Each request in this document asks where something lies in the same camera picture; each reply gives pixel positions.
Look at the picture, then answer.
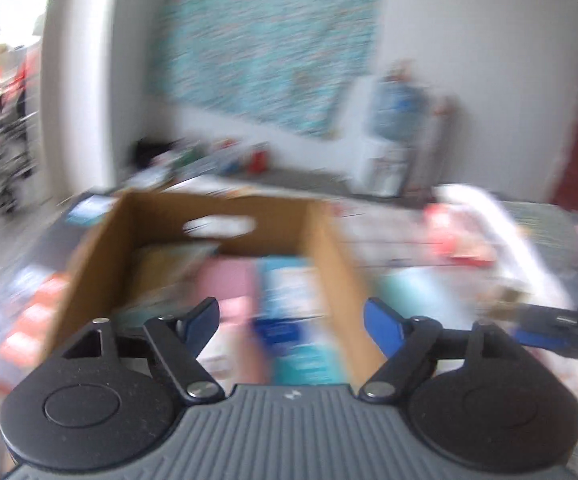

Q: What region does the black bag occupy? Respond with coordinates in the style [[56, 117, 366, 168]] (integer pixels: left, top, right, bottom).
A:
[[131, 137, 175, 173]]

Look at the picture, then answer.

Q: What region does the white water dispenser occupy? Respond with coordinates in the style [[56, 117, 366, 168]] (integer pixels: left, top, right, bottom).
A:
[[353, 137, 412, 197]]

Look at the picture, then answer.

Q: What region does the blue wet wipes pack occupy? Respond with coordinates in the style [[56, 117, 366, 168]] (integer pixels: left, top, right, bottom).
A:
[[253, 254, 352, 386]]

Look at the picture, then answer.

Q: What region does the red pink tissue pack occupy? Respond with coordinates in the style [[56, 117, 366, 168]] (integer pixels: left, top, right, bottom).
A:
[[423, 202, 497, 267]]

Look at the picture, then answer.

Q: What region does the cardboard box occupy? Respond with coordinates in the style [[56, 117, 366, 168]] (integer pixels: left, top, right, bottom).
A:
[[43, 189, 387, 386]]

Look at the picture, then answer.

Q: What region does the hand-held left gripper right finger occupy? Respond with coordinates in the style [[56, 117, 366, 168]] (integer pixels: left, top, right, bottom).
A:
[[359, 299, 517, 405]]

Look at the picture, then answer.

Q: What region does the beige green packet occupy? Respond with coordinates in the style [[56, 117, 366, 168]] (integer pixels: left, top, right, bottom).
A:
[[131, 241, 222, 286]]

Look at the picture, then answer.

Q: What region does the leaf print pillow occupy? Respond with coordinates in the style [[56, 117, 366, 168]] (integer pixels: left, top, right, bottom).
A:
[[506, 201, 578, 243]]

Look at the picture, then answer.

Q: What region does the white plastic bag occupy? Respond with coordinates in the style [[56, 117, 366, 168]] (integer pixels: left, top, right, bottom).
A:
[[384, 185, 575, 321]]

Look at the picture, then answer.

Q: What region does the wheelchair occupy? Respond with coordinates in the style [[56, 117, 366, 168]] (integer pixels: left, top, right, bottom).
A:
[[0, 120, 37, 213]]

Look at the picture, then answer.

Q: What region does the pink bubble wrap pouch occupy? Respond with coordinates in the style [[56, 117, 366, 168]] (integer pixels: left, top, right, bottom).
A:
[[194, 257, 256, 313]]

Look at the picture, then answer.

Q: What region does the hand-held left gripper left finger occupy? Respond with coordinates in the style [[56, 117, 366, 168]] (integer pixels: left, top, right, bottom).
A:
[[63, 297, 226, 405]]

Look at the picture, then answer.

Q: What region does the orange printed carton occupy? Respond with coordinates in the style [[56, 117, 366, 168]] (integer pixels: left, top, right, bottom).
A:
[[0, 191, 120, 396]]

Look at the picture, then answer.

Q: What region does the floral teal wall cloth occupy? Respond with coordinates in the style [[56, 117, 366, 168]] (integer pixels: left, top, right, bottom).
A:
[[144, 0, 387, 141]]

